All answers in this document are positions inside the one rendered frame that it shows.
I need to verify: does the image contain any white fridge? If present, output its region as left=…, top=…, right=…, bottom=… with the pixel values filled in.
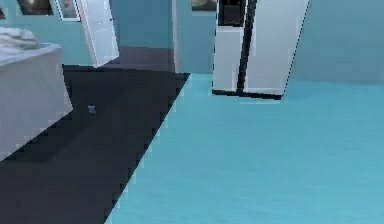
left=211, top=0, right=311, bottom=101

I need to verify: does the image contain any grey framed picture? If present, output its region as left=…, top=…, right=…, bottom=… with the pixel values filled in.
left=191, top=0, right=218, bottom=12

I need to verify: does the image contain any white room door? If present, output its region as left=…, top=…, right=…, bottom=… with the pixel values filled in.
left=75, top=0, right=120, bottom=69

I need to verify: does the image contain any white framed picture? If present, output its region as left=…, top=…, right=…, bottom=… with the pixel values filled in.
left=54, top=0, right=82, bottom=23

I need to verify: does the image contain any white bed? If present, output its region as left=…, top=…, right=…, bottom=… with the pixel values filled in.
left=0, top=42, right=74, bottom=162

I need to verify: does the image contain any white pillow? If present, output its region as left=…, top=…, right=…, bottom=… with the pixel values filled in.
left=0, top=26, right=41, bottom=52

